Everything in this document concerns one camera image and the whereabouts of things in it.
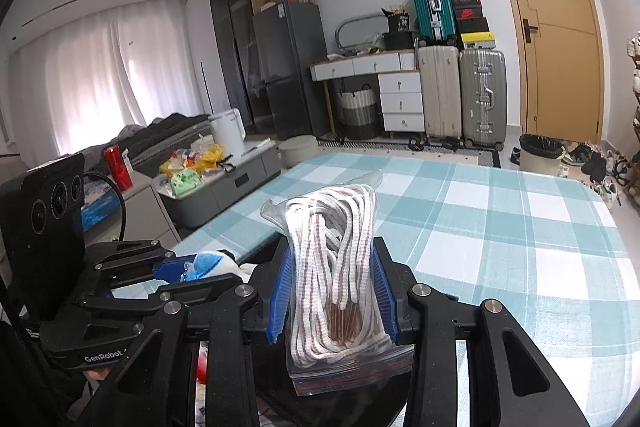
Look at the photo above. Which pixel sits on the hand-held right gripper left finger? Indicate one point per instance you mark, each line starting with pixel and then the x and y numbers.
pixel 281 302

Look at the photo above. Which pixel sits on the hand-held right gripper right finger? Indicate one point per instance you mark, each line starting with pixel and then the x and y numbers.
pixel 386 302

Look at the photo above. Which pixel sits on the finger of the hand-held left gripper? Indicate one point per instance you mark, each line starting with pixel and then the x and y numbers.
pixel 205 286
pixel 172 269

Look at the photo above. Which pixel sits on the blue white plush toy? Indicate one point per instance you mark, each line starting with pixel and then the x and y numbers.
pixel 215 263

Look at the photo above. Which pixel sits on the bag of striped laces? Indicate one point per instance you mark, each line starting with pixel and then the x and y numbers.
pixel 340 257

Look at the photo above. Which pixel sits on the red can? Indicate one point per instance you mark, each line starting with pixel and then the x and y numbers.
pixel 117 167

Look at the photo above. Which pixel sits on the yellow snack packets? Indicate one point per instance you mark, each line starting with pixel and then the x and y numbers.
pixel 205 159

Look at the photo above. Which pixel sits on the dark blanket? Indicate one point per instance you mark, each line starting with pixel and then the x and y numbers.
pixel 160 132

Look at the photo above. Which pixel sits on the white kettle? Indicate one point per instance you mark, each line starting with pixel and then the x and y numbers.
pixel 227 132

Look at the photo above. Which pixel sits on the round cream stool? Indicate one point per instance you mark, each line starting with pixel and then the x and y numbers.
pixel 299 152

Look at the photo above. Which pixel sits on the white curtain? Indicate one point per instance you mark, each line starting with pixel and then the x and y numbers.
pixel 100 77

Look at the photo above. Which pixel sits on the striped rug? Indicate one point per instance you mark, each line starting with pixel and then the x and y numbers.
pixel 480 154

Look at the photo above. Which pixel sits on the woven laundry basket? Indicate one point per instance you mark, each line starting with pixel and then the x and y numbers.
pixel 361 112

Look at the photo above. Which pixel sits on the white desk with drawers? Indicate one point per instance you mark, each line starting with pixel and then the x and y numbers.
pixel 400 99

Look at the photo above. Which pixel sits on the trash bin with black liner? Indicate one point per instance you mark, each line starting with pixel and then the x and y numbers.
pixel 540 154

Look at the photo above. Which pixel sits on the beige suitcase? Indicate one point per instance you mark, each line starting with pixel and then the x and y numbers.
pixel 440 92

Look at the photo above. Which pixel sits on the silver suitcase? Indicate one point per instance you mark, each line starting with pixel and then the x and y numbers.
pixel 482 97

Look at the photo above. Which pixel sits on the dark wardrobe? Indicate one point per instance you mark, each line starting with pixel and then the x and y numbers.
pixel 232 47

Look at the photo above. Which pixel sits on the grey fridge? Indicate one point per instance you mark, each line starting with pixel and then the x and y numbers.
pixel 287 67

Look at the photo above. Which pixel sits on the row of shoes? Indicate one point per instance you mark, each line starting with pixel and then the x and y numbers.
pixel 595 164

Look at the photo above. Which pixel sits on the black printed bag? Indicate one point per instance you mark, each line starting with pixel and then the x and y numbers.
pixel 400 27

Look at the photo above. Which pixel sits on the yellow black shoe box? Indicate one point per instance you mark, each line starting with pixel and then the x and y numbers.
pixel 477 40

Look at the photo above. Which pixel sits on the yellow wooden door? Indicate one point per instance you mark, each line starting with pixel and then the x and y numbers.
pixel 555 57

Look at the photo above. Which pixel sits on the teal suitcase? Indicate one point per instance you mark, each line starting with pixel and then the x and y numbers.
pixel 432 7

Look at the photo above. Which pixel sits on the black shoe box red logo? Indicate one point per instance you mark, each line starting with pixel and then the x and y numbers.
pixel 467 13

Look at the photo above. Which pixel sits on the oval mirror frame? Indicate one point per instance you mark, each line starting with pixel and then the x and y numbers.
pixel 350 23

